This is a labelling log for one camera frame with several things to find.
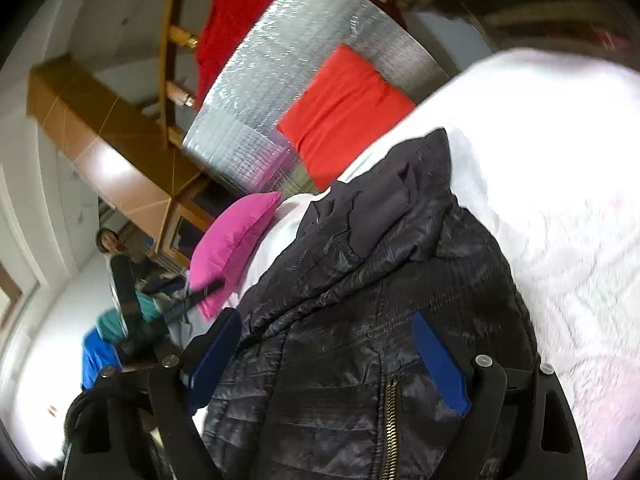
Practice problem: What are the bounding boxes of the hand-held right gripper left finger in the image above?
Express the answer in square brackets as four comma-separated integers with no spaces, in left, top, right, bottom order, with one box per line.
[65,307,243,480]

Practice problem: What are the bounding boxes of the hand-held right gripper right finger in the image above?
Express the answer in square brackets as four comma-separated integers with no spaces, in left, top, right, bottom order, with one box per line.
[411,312,588,480]

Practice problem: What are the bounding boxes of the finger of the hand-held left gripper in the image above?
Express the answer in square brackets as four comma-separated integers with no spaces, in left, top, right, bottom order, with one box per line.
[172,280,226,313]

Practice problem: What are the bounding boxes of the black puffer jacket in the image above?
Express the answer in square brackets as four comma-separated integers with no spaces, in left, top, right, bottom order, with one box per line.
[200,127,541,480]

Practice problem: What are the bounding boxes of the teal garment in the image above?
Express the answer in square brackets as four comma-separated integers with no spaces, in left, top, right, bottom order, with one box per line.
[96,292,166,343]

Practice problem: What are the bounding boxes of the blue garment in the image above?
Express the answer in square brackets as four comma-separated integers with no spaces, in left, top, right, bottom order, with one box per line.
[80,327,123,391]

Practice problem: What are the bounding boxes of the pink pillow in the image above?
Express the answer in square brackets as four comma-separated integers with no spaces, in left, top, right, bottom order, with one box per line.
[187,191,283,321]

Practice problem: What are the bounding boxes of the wooden door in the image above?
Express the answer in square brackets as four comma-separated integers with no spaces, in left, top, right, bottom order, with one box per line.
[0,260,26,331]

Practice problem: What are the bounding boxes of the brown wooden wardrobe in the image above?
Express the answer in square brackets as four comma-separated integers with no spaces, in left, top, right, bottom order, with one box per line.
[27,55,226,268]

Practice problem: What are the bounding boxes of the white quilted bedspread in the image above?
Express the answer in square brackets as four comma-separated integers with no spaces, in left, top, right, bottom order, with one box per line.
[165,47,640,480]

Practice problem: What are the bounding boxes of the orange-red pillow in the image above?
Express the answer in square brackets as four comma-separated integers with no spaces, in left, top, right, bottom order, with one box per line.
[276,44,418,191]

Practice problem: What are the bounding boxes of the wooden bed headboard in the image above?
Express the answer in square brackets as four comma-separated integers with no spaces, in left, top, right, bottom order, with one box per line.
[159,0,221,148]

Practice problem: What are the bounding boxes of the silver foil insulation mat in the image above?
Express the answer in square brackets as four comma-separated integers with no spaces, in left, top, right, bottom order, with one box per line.
[182,0,451,198]

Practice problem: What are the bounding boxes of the red cloth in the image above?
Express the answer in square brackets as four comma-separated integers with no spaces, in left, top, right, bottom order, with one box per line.
[194,0,301,111]

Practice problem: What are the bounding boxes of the wooden bedside shelf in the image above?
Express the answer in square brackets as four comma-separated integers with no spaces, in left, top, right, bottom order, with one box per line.
[410,0,636,56]

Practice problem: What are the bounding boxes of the black braided cable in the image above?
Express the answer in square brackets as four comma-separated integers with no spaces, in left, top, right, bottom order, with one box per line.
[62,387,108,461]

